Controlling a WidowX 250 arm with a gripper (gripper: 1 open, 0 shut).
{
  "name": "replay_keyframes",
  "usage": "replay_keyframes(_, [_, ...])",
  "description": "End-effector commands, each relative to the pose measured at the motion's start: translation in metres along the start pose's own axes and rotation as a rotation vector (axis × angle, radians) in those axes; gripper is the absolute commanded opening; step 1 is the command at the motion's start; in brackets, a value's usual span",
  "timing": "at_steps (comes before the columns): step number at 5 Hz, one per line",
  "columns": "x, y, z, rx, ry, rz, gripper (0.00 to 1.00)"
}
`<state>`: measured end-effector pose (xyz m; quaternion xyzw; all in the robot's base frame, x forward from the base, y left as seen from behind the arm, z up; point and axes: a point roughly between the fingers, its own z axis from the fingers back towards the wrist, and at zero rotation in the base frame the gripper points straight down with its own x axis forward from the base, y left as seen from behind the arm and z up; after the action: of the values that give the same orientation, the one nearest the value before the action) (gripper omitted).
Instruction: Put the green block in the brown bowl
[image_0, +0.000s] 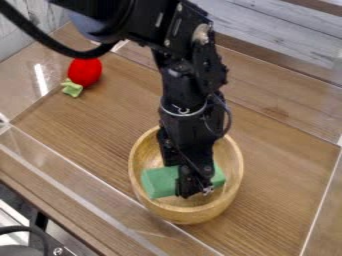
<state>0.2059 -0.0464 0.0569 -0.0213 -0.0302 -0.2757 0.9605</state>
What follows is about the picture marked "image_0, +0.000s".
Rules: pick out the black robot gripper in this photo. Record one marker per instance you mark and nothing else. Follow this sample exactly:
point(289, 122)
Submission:
point(186, 138)

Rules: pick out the red plush strawberry toy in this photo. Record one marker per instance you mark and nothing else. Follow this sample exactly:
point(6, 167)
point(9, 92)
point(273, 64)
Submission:
point(83, 74)

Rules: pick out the green rectangular block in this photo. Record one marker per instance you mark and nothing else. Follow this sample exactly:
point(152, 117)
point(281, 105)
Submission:
point(158, 181)

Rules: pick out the brown wooden bowl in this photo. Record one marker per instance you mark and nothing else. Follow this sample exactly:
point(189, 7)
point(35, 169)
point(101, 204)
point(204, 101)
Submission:
point(200, 208)

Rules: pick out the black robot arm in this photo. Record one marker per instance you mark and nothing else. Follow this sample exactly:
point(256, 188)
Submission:
point(176, 29)

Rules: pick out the black metal table bracket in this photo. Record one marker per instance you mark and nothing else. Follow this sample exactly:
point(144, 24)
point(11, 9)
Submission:
point(42, 240)

